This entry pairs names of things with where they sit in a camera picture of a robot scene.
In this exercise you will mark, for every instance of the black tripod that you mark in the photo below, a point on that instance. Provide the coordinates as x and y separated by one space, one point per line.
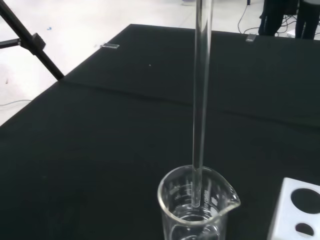
37 45

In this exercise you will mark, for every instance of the small clear glass beaker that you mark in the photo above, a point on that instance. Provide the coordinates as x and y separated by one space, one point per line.
200 220

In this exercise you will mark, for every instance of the white test tube rack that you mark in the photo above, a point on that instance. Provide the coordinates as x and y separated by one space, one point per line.
282 212

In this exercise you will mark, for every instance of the black bench cloth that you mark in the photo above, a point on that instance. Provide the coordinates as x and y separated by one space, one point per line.
112 137

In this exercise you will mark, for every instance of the clear cloth clip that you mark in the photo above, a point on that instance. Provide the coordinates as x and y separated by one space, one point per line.
250 37
110 46

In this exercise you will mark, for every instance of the person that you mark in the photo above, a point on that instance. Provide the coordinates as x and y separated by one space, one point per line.
268 20

